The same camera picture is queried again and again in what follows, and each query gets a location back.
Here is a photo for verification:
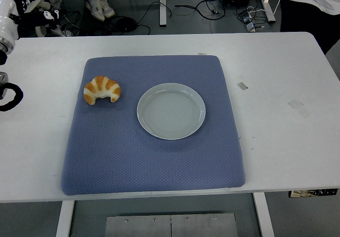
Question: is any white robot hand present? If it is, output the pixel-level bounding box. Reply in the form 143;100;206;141
0;0;61;43

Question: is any croissant bread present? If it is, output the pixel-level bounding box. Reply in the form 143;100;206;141
83;75;122;105

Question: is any grey round plate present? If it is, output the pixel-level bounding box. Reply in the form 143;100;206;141
137;82;207;141

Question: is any grey metal plate with screws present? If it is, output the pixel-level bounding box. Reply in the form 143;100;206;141
104;213;238;237

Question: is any person's foot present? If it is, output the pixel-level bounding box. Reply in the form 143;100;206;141
99;0;116;19
84;0;106;22

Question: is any white desk leg bar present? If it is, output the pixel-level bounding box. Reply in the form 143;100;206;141
159;0;167;27

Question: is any blue quilted mat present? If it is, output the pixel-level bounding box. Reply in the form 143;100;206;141
60;55;246;197

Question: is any white table leg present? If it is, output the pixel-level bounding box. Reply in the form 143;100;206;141
55;200;75;237
252;192;276;237

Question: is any white desk foot with upright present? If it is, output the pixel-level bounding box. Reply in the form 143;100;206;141
256;0;277;23

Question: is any person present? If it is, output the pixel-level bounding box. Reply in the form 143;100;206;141
267;0;340;56

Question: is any large clear tape piece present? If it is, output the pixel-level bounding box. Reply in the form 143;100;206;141
287;99;311;118

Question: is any black table control panel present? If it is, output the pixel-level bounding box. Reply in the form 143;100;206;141
288;188;338;198

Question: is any looping black floor cable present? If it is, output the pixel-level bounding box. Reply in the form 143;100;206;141
134;1;173;36

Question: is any long black floor cable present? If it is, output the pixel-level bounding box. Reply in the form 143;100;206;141
174;0;226;20

